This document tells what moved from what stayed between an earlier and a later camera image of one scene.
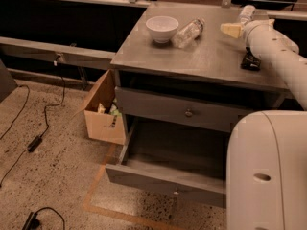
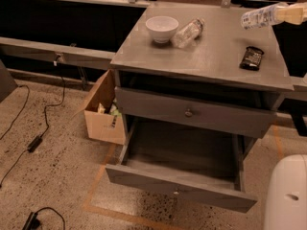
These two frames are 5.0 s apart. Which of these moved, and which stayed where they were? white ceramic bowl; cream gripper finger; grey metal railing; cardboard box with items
Moved: cream gripper finger
Stayed: white ceramic bowl; cardboard box with items; grey metal railing
